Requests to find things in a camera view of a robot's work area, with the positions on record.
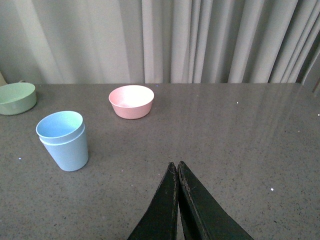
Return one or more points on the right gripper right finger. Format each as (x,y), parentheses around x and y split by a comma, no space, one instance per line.
(201,215)

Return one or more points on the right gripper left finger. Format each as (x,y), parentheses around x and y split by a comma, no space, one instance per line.
(160,219)

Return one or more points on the blue cup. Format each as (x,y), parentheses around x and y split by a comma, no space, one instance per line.
(60,127)
(71,155)

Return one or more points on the pink bowl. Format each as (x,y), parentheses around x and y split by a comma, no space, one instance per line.
(131,101)

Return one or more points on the green bowl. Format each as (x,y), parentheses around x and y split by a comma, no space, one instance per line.
(17,98)

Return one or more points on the grey white curtain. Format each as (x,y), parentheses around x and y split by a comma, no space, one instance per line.
(160,41)

